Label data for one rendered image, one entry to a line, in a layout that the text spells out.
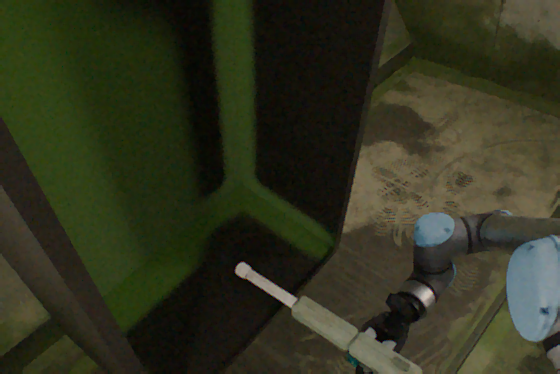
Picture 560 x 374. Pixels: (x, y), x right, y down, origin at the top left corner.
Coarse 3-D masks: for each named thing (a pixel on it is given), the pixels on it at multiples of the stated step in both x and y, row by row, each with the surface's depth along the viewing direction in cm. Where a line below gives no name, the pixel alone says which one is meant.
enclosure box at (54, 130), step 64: (0, 0) 62; (64, 0) 69; (128, 0) 78; (192, 0) 89; (256, 0) 93; (320, 0) 83; (384, 0) 73; (0, 64) 67; (64, 64) 75; (128, 64) 85; (192, 64) 98; (256, 64) 104; (320, 64) 93; (0, 128) 35; (64, 128) 82; (128, 128) 94; (192, 128) 110; (256, 128) 119; (320, 128) 104; (0, 192) 40; (64, 192) 89; (128, 192) 104; (192, 192) 124; (256, 192) 139; (320, 192) 119; (64, 256) 48; (128, 256) 117; (192, 256) 126; (256, 256) 128; (320, 256) 130; (64, 320) 86; (128, 320) 114; (192, 320) 116; (256, 320) 117
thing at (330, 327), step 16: (240, 272) 115; (272, 288) 111; (288, 304) 109; (304, 304) 107; (304, 320) 106; (320, 320) 104; (336, 320) 104; (320, 336) 106; (336, 336) 102; (352, 336) 102; (368, 336) 101; (352, 352) 100; (368, 352) 98; (384, 352) 98; (368, 368) 100; (384, 368) 96; (400, 368) 96; (416, 368) 96
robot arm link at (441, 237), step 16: (416, 224) 114; (432, 224) 112; (448, 224) 111; (416, 240) 113; (432, 240) 110; (448, 240) 111; (464, 240) 112; (416, 256) 116; (432, 256) 113; (448, 256) 114; (432, 272) 116
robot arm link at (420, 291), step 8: (400, 288) 117; (408, 288) 115; (416, 288) 114; (424, 288) 115; (408, 296) 115; (416, 296) 113; (424, 296) 114; (432, 296) 115; (424, 304) 113; (432, 304) 115; (424, 312) 114
